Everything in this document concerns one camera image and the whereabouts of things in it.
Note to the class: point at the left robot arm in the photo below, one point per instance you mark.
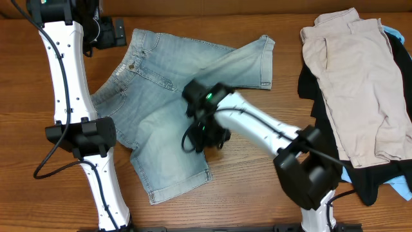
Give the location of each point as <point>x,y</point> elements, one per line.
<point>70,30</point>

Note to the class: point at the light blue denim shorts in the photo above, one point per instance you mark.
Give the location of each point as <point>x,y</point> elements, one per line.
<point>144,98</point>

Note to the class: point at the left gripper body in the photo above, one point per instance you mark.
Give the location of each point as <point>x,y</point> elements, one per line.
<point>102,35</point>

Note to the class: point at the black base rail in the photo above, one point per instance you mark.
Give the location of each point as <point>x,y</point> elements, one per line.
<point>276,228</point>

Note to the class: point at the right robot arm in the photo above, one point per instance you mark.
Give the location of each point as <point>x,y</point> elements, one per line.
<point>306,169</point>

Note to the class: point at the beige shorts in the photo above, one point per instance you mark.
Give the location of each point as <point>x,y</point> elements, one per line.
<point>361,85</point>

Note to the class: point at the light blue garment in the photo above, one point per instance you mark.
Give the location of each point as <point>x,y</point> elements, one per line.
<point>397,174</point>

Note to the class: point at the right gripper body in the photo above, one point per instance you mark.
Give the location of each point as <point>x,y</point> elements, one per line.
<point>210,134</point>

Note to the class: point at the black garment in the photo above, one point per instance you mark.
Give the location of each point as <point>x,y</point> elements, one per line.
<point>308,88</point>

